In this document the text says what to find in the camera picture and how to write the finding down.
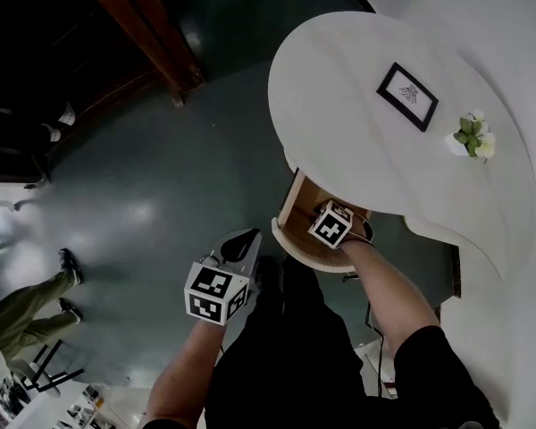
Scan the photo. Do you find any wooden drawer with white front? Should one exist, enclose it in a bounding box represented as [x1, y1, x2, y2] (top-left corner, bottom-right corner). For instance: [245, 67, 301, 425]
[271, 167, 374, 274]

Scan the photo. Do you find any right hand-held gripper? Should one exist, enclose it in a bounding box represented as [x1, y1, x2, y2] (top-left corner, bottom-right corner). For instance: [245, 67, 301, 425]
[306, 198, 376, 250]

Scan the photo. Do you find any small white flower pot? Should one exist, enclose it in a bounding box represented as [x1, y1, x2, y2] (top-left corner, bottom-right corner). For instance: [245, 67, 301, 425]
[443, 109, 498, 164]

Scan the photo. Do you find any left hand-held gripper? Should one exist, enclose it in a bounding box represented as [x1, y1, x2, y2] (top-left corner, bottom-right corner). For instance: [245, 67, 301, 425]
[183, 228, 264, 327]

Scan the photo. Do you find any black metal stool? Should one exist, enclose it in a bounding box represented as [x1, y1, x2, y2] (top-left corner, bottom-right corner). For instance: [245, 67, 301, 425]
[19, 339, 87, 395]

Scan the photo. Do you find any dark wooden cabinet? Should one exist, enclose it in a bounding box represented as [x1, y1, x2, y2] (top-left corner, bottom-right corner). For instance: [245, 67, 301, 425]
[0, 0, 207, 189]

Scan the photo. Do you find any person's right forearm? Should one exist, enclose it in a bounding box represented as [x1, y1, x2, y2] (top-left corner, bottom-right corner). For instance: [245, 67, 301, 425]
[340, 238, 442, 355]

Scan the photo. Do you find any white curved furniture leg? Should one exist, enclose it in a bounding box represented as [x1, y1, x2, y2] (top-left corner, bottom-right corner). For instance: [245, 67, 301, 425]
[0, 198, 39, 214]

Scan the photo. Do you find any white table top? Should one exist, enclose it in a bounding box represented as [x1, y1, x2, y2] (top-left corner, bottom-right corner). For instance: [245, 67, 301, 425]
[267, 10, 536, 285]

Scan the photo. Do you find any person's black clothed body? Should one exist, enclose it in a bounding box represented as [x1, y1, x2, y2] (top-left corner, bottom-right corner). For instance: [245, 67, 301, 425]
[204, 255, 502, 429]

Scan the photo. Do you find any small black picture frame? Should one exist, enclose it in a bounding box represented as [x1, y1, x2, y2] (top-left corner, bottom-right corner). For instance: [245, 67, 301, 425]
[375, 62, 440, 133]

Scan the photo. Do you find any person's left forearm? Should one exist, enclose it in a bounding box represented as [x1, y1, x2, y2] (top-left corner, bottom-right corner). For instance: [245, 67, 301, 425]
[140, 317, 228, 426]

